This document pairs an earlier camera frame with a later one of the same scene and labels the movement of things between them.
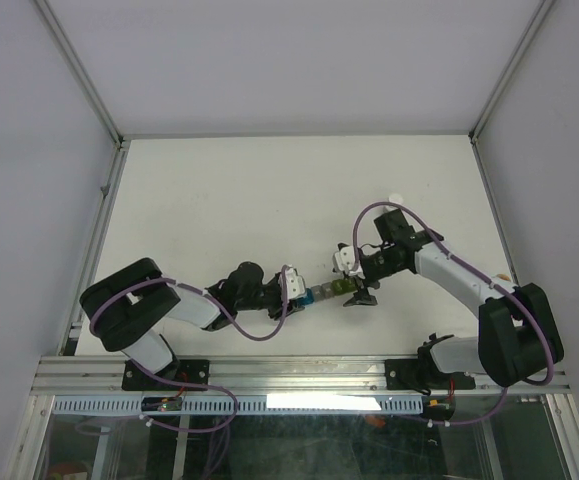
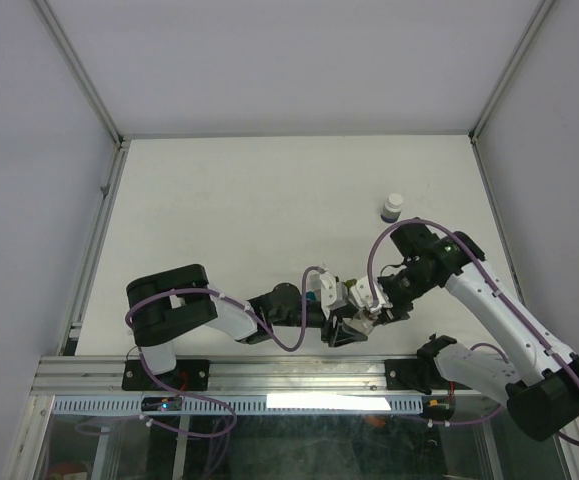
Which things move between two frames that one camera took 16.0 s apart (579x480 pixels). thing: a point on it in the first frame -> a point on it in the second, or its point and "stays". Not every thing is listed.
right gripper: (361, 297) -> (398, 311)
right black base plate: (411, 374) stays
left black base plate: (196, 371) stays
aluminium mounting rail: (258, 376) stays
